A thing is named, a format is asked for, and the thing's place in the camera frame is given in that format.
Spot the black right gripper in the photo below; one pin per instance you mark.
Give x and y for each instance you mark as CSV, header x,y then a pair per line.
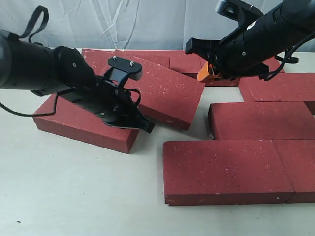
x,y
240,54

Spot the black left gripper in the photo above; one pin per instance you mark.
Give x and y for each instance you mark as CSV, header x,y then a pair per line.
x,y
107,99

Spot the speckled red brick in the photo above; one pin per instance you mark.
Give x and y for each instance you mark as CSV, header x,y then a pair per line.
x,y
166,95

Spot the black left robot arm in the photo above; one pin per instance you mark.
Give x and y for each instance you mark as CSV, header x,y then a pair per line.
x,y
62,71

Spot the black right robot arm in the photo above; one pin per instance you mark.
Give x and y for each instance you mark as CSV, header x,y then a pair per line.
x,y
289,25

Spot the back left row brick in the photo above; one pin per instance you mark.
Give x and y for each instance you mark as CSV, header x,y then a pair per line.
x,y
184,63

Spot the back right row brick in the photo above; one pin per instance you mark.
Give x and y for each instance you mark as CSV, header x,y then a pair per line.
x,y
272,63

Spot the right middle row brick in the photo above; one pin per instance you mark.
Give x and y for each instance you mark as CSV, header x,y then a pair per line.
x,y
285,87

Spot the third row red brick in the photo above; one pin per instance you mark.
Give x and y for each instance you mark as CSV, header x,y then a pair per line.
x,y
261,121

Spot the blue white backdrop curtain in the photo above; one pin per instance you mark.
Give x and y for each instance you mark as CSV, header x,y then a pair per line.
x,y
119,24

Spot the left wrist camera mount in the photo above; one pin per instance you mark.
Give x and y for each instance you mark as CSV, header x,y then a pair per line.
x,y
121,70

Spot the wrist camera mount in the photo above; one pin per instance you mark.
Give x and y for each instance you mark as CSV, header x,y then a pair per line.
x,y
239,11
121,70

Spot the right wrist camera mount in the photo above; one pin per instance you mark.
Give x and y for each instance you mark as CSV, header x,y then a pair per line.
x,y
239,11

